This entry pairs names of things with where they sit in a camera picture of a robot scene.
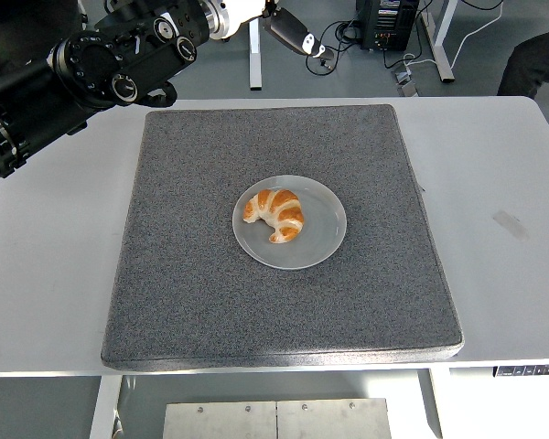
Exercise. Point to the golden croissant bread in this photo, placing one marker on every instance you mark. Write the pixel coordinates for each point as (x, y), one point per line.
(283, 215)

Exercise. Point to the grey speckled mat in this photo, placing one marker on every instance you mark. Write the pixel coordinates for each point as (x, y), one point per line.
(279, 311)

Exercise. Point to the grey metal plate with screws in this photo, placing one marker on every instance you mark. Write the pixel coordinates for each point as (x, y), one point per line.
(274, 420)

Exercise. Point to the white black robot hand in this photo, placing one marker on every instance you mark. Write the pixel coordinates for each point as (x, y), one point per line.
(242, 13)

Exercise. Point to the grey floor power adapter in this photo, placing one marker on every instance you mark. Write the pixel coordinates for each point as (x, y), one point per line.
(407, 84)

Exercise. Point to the person's leg in black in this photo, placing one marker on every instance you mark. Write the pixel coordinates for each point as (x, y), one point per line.
(540, 59)

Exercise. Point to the white desk leg with foot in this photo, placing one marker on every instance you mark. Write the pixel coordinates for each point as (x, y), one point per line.
(441, 59)

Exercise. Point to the round grey plate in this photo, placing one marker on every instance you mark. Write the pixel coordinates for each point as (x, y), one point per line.
(320, 238)

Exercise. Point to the black computer tower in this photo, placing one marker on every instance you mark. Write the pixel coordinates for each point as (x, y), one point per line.
(389, 27)

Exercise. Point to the table height control panel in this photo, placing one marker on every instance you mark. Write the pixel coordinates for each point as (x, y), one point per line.
(530, 370)

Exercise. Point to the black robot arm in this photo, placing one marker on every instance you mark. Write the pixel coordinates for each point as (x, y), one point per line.
(96, 59)

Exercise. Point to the white desk leg post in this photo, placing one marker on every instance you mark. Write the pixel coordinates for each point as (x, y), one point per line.
(255, 59)

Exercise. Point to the white table leg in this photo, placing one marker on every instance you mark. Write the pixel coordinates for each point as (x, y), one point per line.
(103, 411)
(432, 407)

